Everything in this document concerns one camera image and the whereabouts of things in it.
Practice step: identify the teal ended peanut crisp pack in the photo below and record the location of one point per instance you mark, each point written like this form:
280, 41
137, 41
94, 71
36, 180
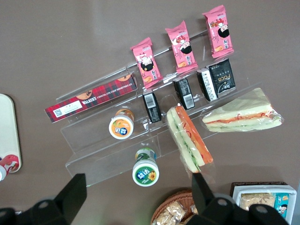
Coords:
257, 201

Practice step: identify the red tartan shortbread box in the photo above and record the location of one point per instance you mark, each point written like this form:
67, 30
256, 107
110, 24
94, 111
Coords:
93, 97

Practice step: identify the green gum bottle white lid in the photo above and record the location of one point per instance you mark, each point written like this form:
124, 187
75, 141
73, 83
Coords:
145, 173

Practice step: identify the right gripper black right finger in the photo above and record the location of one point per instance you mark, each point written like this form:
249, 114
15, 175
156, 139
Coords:
201, 194

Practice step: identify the triangle sandwich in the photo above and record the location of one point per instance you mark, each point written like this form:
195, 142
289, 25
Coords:
187, 140
243, 112

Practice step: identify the dark woven base tray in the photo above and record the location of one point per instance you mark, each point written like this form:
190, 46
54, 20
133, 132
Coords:
234, 183

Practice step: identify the orange gum bottle white lid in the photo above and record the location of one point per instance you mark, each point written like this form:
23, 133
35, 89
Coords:
121, 127

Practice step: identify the small black snack box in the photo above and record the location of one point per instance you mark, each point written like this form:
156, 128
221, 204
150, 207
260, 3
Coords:
185, 93
218, 79
152, 107

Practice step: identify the clear acrylic stepped display stand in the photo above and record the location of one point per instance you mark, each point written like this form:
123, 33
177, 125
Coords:
105, 145

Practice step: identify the pink cartoon snack packet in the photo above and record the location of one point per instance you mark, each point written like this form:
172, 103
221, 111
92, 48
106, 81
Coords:
182, 47
219, 32
147, 63

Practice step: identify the beige plastic tray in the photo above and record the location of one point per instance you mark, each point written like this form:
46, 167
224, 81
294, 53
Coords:
8, 131

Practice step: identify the white rectangular serving box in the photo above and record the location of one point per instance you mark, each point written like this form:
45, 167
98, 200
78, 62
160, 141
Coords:
236, 191

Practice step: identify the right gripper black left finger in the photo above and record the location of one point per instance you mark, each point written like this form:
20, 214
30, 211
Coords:
72, 199

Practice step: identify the red cola bottle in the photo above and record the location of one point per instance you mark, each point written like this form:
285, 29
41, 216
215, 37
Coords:
10, 162

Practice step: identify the dark brown wicker basket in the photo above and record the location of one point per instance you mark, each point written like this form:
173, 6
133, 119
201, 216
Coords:
178, 195

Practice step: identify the clear bag peanut brittle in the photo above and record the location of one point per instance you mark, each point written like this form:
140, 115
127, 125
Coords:
170, 213
194, 209

